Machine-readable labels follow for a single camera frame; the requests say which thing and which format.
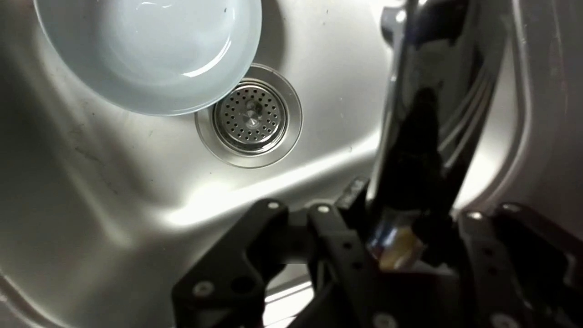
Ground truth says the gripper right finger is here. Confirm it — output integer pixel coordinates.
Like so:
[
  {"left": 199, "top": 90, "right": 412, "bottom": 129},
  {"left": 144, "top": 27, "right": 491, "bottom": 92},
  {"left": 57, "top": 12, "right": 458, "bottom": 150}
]
[{"left": 457, "top": 202, "right": 583, "bottom": 328}]

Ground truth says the stainless steel sink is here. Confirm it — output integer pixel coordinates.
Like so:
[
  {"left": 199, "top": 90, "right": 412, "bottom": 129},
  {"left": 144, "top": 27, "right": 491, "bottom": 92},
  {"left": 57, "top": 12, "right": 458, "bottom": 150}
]
[{"left": 0, "top": 0, "right": 583, "bottom": 328}]

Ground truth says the pale blue bowl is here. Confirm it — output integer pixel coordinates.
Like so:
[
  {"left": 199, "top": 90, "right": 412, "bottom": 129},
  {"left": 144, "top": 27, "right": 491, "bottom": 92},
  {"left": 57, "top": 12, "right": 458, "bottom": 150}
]
[{"left": 33, "top": 0, "right": 263, "bottom": 116}]

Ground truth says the metal sink drain strainer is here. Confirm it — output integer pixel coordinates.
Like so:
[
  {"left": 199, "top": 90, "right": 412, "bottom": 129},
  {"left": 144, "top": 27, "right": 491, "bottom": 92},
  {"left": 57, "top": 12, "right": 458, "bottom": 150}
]
[{"left": 194, "top": 63, "right": 304, "bottom": 169}]

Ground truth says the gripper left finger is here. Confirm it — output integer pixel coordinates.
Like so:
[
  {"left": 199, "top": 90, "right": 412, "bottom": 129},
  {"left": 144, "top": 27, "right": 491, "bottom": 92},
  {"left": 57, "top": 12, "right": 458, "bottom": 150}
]
[{"left": 172, "top": 178, "right": 392, "bottom": 328}]

